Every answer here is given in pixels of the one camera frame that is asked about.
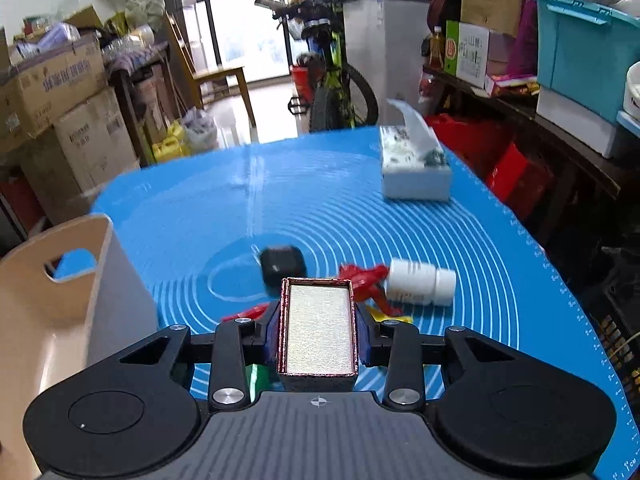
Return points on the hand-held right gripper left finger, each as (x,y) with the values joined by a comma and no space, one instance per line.
(271,332)

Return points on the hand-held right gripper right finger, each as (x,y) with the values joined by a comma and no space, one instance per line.
(364,335)

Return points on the yellow toy with red cap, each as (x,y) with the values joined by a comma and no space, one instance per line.
(397,318)

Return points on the red-edged box with silver top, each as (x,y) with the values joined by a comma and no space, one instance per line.
(317,330)

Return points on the green small item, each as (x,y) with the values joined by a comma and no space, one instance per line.
(257,380)

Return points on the red toy figure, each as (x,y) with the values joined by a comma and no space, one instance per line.
(365,277)

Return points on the black earbud case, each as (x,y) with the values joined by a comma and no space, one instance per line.
(282,265)

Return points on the white plastic bottle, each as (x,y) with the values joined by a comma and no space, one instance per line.
(415,282)

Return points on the beige plastic basket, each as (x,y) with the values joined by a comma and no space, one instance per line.
(40,335)

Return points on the blue silicone mat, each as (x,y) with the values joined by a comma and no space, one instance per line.
(310,200)

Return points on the white tissue box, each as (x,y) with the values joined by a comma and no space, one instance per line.
(415,170)

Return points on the yellow plastic jug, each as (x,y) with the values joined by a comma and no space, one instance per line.
(170,147)

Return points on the white plastic bag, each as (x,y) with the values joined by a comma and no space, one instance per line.
(200,130)

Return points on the red bags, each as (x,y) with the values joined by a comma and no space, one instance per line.
(480,145)

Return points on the green black bicycle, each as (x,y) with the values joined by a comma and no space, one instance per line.
(330,95)

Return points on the red bucket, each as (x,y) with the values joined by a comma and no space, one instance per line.
(301,82)

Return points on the large taped cardboard box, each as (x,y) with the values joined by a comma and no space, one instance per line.
(90,145)

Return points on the wooden chair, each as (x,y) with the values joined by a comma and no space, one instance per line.
(220,75)

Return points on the dark wooden side table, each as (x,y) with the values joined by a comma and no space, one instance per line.
(565,145)

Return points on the dark cluttered table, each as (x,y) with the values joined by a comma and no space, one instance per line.
(135,90)

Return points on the pink flat box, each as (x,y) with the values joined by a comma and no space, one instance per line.
(512,85)

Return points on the cooking oil bottle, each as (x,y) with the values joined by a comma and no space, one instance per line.
(436,50)

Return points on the green and white carton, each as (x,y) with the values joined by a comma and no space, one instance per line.
(467,52)

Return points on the white storage box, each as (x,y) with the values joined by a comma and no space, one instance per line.
(575,120)

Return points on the printed cardboard box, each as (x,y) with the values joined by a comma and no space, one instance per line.
(55,85)

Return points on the teal plastic storage bin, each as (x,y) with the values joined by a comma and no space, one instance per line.
(580,45)

